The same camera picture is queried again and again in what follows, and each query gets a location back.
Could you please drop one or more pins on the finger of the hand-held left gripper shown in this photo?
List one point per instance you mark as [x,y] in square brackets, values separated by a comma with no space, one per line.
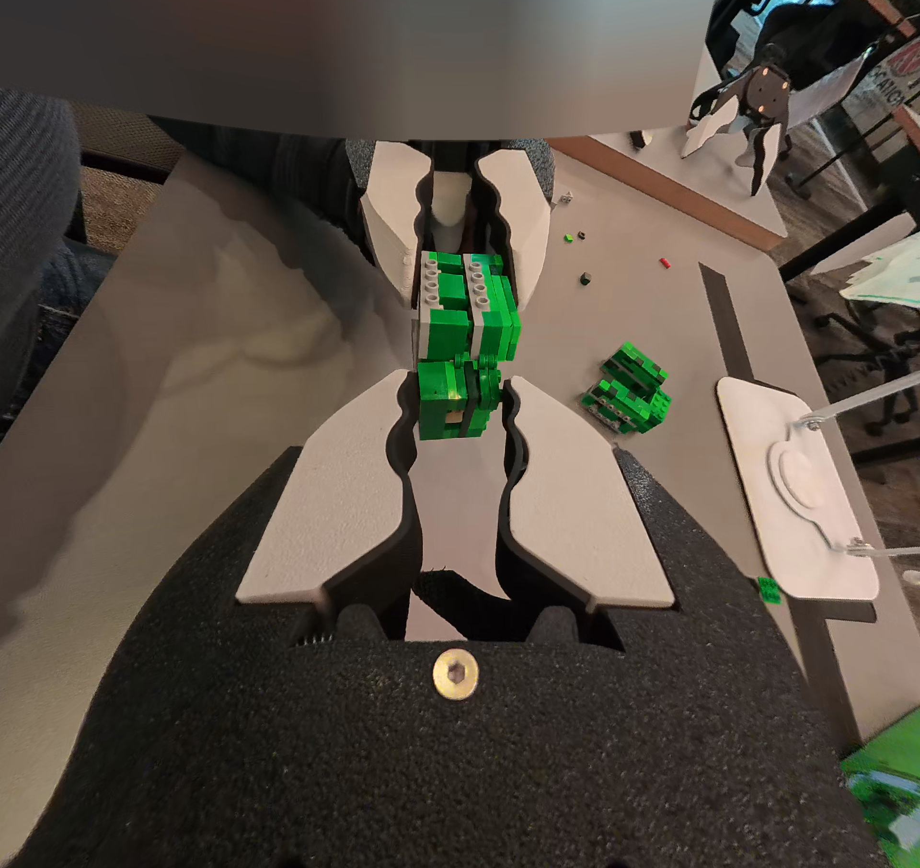
[525,214]
[392,207]

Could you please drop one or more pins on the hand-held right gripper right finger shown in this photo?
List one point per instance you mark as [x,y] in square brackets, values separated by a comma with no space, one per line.
[582,523]

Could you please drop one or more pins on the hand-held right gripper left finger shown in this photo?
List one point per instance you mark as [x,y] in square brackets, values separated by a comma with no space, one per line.
[330,516]

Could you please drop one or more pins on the small green hinge brick piece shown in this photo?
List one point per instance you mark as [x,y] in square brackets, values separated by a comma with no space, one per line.
[442,394]

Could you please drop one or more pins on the person's left forearm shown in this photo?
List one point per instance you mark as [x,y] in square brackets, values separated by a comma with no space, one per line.
[36,200]

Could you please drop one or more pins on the green brick corner build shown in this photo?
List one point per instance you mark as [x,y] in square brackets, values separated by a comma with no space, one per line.
[632,394]

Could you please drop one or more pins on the loose grey finger plate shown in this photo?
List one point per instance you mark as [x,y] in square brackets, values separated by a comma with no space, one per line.
[645,139]

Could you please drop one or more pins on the wooden-edged side table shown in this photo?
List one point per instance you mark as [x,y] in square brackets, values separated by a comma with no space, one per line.
[719,185]

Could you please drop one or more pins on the white book stand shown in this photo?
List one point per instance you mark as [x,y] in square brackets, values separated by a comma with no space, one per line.
[790,480]

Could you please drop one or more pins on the tan fabric chair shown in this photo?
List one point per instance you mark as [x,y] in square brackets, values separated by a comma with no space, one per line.
[122,200]

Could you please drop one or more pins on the spare black grey gripper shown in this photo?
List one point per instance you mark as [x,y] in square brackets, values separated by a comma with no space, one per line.
[765,88]

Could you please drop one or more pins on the black office chair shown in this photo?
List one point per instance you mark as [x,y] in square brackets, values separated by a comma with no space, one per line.
[873,350]
[787,27]

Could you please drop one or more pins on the white hanging bag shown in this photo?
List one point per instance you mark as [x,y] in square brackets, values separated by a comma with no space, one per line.
[826,88]

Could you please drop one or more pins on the red white sign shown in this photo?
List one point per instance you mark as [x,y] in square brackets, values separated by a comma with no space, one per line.
[891,77]

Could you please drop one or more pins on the green toy brick box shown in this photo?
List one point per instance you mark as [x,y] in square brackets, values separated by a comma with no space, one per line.
[884,803]

